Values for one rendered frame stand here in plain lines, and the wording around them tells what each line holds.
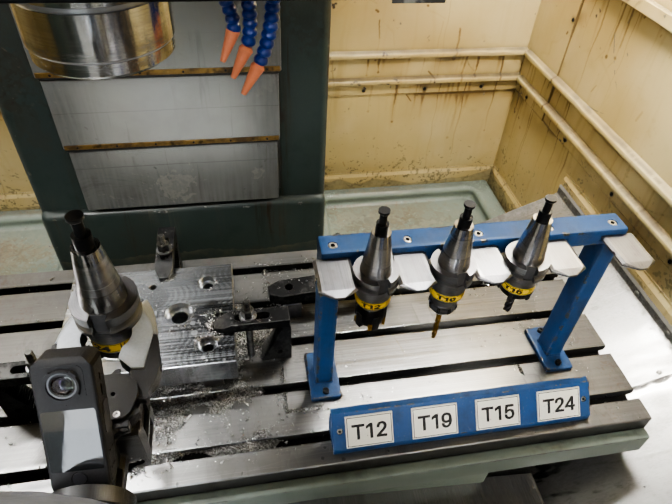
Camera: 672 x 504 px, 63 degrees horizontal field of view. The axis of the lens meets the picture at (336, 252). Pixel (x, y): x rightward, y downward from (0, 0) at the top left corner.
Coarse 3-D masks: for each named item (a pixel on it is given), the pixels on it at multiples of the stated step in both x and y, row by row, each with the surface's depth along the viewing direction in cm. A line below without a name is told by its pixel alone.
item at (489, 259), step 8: (472, 248) 79; (480, 248) 79; (488, 248) 79; (496, 248) 79; (480, 256) 78; (488, 256) 78; (496, 256) 78; (480, 264) 76; (488, 264) 76; (496, 264) 76; (504, 264) 77; (480, 272) 75; (488, 272) 75; (496, 272) 75; (504, 272) 75; (480, 280) 75; (488, 280) 74; (496, 280) 74; (504, 280) 75
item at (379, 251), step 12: (372, 228) 69; (372, 240) 69; (384, 240) 68; (372, 252) 70; (384, 252) 69; (360, 264) 73; (372, 264) 70; (384, 264) 70; (372, 276) 71; (384, 276) 72
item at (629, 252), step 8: (608, 240) 81; (616, 240) 82; (624, 240) 82; (632, 240) 82; (608, 248) 81; (616, 248) 80; (624, 248) 80; (632, 248) 80; (640, 248) 80; (616, 256) 79; (624, 256) 79; (632, 256) 79; (640, 256) 79; (648, 256) 79; (624, 264) 78; (632, 264) 78; (640, 264) 78; (648, 264) 78
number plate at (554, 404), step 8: (536, 392) 92; (544, 392) 92; (552, 392) 92; (560, 392) 93; (568, 392) 93; (576, 392) 93; (536, 400) 92; (544, 400) 92; (552, 400) 92; (560, 400) 93; (568, 400) 93; (576, 400) 93; (544, 408) 92; (552, 408) 92; (560, 408) 93; (568, 408) 93; (576, 408) 93; (544, 416) 92; (552, 416) 93; (560, 416) 93; (568, 416) 93; (576, 416) 93
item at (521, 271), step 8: (512, 248) 78; (504, 256) 77; (512, 256) 77; (512, 264) 76; (520, 264) 75; (544, 264) 76; (512, 272) 77; (520, 272) 75; (528, 272) 76; (536, 272) 75; (544, 272) 76; (520, 280) 76; (536, 280) 76
